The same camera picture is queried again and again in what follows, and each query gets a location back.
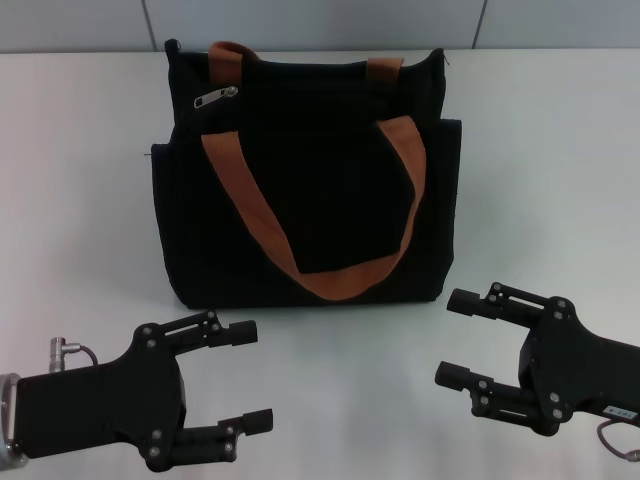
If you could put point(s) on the silver metal zipper pull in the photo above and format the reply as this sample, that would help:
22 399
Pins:
212 97

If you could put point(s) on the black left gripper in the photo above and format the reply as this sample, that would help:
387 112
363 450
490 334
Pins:
100 405

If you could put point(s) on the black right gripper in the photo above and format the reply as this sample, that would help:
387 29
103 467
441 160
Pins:
590 370

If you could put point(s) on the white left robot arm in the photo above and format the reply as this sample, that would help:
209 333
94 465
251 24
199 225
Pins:
7 457

